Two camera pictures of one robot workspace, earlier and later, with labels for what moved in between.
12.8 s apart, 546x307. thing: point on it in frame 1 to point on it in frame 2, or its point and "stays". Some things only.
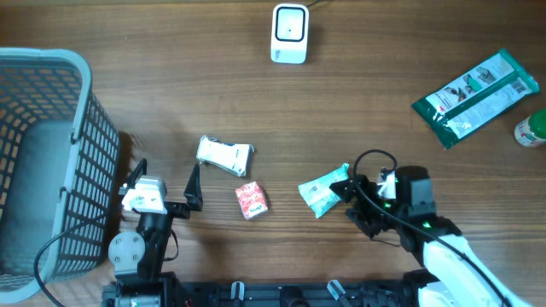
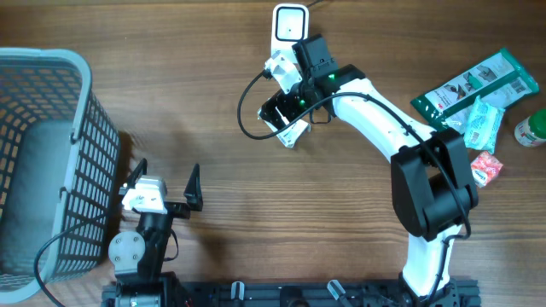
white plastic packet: (233, 159) to (293, 133)
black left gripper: (192, 195) stays
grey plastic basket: (59, 165) stays
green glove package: (492, 85) stays
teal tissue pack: (317, 194) to (484, 125)
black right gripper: (363, 219) to (291, 110)
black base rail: (322, 293) stays
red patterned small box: (251, 200) to (485, 168)
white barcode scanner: (290, 31) stays
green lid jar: (531, 130) stays
